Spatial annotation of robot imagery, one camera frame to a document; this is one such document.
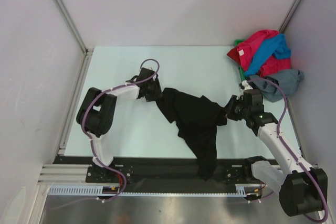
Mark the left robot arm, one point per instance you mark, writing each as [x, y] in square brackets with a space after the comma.
[97, 110]

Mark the aluminium corner post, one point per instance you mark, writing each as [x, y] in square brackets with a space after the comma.
[289, 16]
[71, 25]

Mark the white slotted cable duct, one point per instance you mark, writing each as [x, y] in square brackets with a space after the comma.
[101, 191]

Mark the green plastic bin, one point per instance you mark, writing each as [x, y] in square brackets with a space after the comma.
[241, 71]

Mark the grey t shirt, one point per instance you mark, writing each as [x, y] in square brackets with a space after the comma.
[287, 80]

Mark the pink t shirt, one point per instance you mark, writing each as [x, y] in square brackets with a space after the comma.
[242, 53]

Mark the aluminium frame rail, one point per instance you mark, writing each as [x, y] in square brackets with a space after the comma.
[60, 174]

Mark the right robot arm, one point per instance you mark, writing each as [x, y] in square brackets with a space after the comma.
[301, 188]

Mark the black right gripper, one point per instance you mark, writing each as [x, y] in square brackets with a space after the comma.
[229, 108]

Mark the black t shirt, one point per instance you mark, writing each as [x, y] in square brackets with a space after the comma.
[197, 119]

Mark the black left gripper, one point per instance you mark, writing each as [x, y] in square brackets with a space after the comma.
[157, 94]

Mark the right aluminium corner post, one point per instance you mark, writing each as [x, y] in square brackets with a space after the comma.
[289, 16]

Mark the blue t shirt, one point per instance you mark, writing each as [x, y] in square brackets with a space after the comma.
[272, 56]

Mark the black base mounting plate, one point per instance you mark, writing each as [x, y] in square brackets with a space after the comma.
[169, 175]

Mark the left aluminium corner post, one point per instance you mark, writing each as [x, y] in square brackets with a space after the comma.
[71, 25]

